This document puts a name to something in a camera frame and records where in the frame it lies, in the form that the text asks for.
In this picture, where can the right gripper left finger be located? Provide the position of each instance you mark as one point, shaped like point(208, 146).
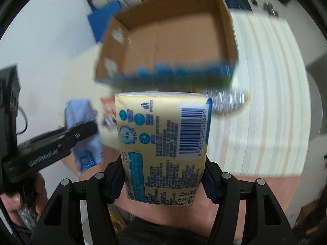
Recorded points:
point(61, 223)

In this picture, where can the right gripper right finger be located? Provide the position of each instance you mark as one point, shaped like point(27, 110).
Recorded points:
point(264, 219)

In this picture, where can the blue tissue pack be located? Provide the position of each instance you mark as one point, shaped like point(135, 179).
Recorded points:
point(80, 117)

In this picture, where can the red snack packet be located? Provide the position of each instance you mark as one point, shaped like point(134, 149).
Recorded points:
point(109, 112)

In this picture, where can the yellow silver scrub sponge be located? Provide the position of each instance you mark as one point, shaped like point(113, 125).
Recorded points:
point(226, 101)

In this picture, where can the yellow tissue pack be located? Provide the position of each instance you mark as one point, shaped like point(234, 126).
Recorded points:
point(163, 139)

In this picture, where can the person's left hand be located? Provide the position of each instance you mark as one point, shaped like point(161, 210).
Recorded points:
point(13, 202)

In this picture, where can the striped tablecloth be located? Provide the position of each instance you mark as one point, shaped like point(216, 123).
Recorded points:
point(270, 137)

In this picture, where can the cardboard box with blue print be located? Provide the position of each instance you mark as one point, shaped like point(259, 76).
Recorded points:
point(166, 43)

